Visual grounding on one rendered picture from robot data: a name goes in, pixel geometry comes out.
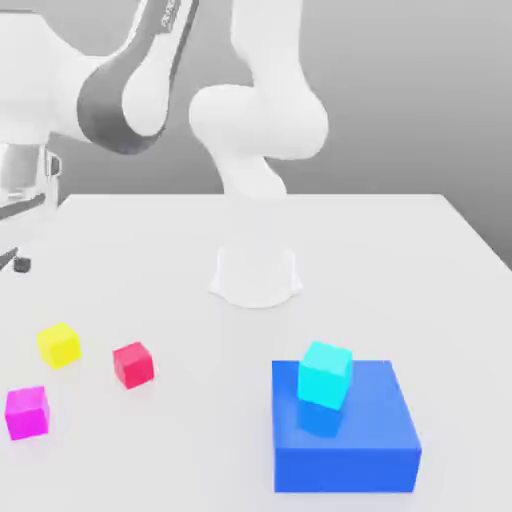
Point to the small cyan cube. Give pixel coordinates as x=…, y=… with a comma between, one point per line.
x=324, y=376

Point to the small magenta cube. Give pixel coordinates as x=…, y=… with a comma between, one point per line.
x=26, y=414

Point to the small yellow cube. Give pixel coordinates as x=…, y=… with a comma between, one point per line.
x=59, y=346

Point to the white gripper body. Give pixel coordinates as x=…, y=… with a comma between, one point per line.
x=20, y=224

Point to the large blue box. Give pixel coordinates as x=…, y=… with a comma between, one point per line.
x=360, y=452

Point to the small red cube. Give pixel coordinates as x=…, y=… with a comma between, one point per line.
x=133, y=366

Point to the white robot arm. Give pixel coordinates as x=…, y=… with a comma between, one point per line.
x=276, y=120

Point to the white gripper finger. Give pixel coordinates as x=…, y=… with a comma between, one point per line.
x=22, y=264

